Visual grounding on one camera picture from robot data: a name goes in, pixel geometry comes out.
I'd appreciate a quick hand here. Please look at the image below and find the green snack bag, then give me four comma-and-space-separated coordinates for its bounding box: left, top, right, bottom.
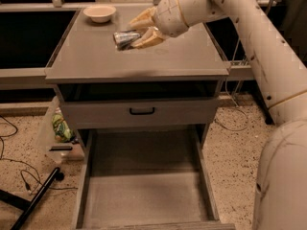
52, 108, 73, 143

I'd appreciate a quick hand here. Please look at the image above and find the white power cable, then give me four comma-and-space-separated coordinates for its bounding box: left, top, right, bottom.
214, 38, 250, 133

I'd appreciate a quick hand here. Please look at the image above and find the dark grey side cabinet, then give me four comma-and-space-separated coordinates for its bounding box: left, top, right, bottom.
281, 0, 307, 66

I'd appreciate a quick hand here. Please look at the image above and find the silver redbull can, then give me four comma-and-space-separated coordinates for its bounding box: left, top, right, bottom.
113, 31, 141, 51

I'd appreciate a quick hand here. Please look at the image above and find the clear plastic bin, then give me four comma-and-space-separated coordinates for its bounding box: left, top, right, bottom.
36, 97, 84, 163

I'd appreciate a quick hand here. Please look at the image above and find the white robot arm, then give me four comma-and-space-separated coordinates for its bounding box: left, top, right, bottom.
129, 0, 307, 230

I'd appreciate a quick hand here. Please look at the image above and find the grey top drawer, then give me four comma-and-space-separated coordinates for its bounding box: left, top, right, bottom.
60, 99, 218, 129

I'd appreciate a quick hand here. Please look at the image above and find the black drawer handle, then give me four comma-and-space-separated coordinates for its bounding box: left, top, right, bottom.
129, 107, 155, 116

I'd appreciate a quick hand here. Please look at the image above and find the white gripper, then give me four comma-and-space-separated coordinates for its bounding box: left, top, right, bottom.
129, 0, 189, 49

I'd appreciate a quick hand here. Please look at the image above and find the white bowl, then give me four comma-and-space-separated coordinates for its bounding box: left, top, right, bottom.
83, 5, 116, 23

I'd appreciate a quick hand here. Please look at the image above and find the black floor cable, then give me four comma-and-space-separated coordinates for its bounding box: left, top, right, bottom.
0, 114, 78, 195

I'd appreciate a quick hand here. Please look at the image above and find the open grey middle drawer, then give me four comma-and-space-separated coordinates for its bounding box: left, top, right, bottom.
72, 127, 236, 230

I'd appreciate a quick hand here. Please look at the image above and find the grey drawer cabinet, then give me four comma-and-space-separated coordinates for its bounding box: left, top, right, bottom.
46, 4, 228, 144

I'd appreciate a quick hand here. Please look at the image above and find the black metal stand leg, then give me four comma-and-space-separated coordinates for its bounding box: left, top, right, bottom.
0, 167, 64, 230

